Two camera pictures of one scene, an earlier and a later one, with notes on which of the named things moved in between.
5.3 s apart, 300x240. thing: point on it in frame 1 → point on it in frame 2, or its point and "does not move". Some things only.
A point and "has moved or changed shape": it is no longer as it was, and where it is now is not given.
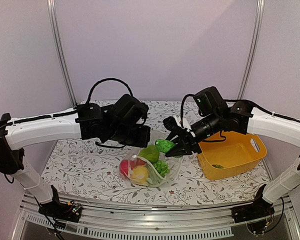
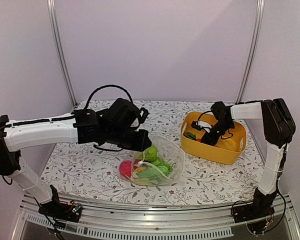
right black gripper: (188, 143) → (205, 139)
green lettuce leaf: (217, 166) has moved or changed shape
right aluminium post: (257, 38) does not move
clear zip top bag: (149, 167) does not move
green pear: (164, 146) → (163, 165)
